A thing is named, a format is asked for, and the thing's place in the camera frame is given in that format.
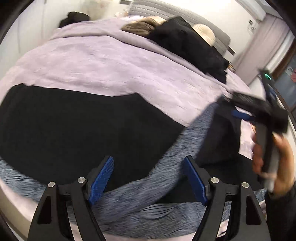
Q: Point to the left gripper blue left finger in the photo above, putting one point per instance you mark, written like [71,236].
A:
[98,178]

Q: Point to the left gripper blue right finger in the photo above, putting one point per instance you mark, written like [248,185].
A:
[198,179]

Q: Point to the grey quilted headboard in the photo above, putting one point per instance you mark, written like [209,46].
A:
[167,11]

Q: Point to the black garment beside bed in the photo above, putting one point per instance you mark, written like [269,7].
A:
[72,18]

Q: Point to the black clothes pile on bed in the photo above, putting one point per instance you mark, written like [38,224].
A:
[178,37]

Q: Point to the lilac curtain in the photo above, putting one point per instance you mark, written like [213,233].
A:
[264,44]

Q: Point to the lilac plush bed blanket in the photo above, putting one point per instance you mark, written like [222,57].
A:
[99,58]

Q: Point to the round cream cushion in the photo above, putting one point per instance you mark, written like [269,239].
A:
[205,32]

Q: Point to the dark framed window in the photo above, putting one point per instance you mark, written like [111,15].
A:
[284,76]

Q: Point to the brown knitted garment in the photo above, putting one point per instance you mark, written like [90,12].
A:
[144,26]

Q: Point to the black pants with patterned side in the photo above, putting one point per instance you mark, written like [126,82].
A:
[60,135]

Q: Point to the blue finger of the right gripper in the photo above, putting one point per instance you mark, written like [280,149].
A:
[242,116]

